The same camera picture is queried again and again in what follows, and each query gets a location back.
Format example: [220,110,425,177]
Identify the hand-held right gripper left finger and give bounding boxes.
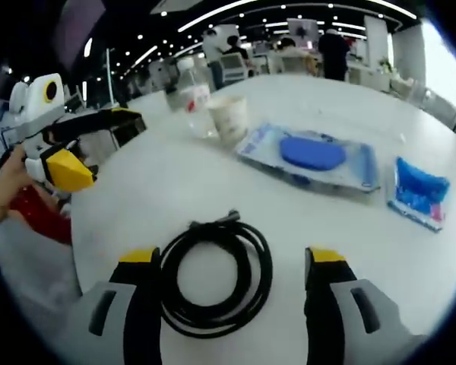
[64,246,163,365]

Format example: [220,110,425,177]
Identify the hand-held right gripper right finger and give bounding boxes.
[303,246,429,365]

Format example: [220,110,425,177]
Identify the black cable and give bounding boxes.
[160,208,274,338]

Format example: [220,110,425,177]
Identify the clear water bottle red label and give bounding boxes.
[176,59,218,141]

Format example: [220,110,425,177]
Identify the white paper cup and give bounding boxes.
[206,94,249,148]

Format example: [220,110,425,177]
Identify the blue tissue packet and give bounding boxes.
[386,155,452,233]

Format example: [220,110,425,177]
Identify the wet wipe pack blue lid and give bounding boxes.
[236,121,382,194]

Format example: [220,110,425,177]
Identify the person's left hand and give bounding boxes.
[0,146,35,221]

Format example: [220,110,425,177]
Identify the red cloth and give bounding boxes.
[6,185,74,245]

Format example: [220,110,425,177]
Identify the white table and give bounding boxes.
[70,74,456,365]

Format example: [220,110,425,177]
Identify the grey cloth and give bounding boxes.
[0,227,85,309]

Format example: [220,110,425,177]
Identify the purple wall screen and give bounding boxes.
[59,0,112,74]

